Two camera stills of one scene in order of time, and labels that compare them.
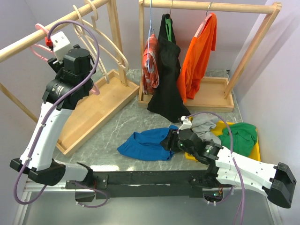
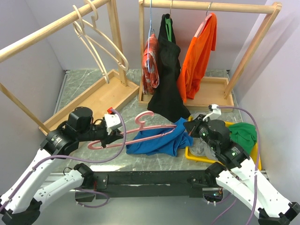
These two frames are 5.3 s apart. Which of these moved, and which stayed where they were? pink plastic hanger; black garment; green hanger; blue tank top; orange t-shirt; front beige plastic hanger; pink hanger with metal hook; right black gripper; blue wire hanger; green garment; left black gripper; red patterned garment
Moved: blue tank top; left black gripper; pink plastic hanger; right black gripper
Stayed: front beige plastic hanger; blue wire hanger; green hanger; green garment; pink hanger with metal hook; orange t-shirt; red patterned garment; black garment
